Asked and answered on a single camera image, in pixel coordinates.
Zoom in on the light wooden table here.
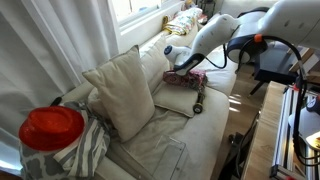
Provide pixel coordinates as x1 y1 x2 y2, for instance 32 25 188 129
241 80 320 180

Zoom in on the aluminium rail frame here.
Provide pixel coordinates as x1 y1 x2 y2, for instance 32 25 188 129
269 84 320 180

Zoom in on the large beige throw pillow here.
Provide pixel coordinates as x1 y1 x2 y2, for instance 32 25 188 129
82 44 156 144

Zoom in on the black handle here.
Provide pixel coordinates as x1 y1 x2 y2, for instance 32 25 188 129
49 96 64 107

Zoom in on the white framed window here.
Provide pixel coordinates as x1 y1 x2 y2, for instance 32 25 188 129
108 0 188 28

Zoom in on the striped grey cloth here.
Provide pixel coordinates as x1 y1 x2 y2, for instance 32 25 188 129
19 101 112 180

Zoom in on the beige sofa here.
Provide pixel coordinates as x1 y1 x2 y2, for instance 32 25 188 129
59 23 243 180

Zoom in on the black coffee table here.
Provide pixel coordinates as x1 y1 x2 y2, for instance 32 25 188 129
249 43 301 98

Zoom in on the black table frame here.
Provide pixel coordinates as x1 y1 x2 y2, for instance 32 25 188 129
218 111 262 180

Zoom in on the small beige pillow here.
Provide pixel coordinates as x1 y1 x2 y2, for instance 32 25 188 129
152 81 200 118

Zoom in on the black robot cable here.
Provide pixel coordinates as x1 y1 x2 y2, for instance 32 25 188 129
204 33 320 168

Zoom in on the clear acrylic box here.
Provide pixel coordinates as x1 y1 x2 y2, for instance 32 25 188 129
121 134 187 180

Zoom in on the yellow black flashlight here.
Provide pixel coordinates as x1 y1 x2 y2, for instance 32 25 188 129
192 91 206 115

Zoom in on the yellow floral cloth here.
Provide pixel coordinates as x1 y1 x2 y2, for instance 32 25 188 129
162 7 204 36

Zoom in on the white rounded device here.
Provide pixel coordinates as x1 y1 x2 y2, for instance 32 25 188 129
288 96 320 152

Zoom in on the white curtain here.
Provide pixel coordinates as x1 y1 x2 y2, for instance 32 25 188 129
0 0 122 175

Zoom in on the red hat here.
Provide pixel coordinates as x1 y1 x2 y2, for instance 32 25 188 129
18 105 86 152

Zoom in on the maroon patterned fleece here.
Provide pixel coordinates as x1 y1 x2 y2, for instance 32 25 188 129
162 68 208 93

